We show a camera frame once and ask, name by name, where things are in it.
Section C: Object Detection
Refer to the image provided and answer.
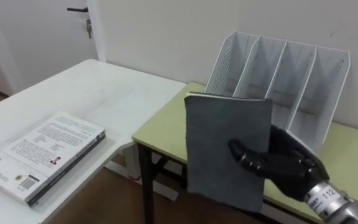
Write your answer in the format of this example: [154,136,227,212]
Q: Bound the grey book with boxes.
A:
[183,91,273,213]

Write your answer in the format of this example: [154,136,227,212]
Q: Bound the white door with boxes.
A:
[0,0,107,96]

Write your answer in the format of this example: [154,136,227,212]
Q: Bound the green-topped table with black legs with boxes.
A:
[131,81,358,224]

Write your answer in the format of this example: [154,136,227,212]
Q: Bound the white desk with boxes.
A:
[0,58,187,224]

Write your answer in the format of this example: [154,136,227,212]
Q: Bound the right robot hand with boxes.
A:
[227,124,331,202]

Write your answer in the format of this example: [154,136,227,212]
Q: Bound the white book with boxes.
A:
[0,111,107,207]

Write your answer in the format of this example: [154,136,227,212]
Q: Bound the black door handle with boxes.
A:
[67,6,90,14]

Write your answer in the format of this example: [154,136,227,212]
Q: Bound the white mesh file organizer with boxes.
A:
[203,30,351,153]

